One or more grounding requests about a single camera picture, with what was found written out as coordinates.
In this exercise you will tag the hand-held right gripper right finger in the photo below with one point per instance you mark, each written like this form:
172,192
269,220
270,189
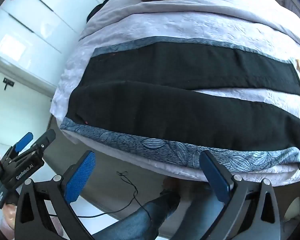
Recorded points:
215,177

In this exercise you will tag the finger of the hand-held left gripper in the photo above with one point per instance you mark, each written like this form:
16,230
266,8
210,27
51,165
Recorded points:
24,140
46,137

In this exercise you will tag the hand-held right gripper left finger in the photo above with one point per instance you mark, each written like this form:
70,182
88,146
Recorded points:
81,175

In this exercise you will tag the black pants with patterned lining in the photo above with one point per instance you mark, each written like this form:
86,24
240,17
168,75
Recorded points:
180,110

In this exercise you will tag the person's left hand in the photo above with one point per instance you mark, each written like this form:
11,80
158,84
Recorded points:
9,213

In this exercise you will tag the grey bed base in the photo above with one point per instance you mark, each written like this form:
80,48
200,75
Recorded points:
107,175

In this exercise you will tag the person's dark shoe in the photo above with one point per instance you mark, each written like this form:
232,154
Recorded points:
170,201

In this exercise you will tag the black door hardware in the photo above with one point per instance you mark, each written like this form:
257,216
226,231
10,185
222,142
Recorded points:
8,82

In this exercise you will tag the person's leg in jeans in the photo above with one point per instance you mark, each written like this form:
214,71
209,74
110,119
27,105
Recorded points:
137,220

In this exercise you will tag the white round object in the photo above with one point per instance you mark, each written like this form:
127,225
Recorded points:
293,208

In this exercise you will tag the white wardrobe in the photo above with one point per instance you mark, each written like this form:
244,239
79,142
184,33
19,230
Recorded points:
35,22

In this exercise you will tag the grey plain blanket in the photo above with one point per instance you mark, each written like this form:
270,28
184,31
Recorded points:
130,7

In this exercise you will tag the lilac embossed blanket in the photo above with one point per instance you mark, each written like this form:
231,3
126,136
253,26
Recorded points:
165,27

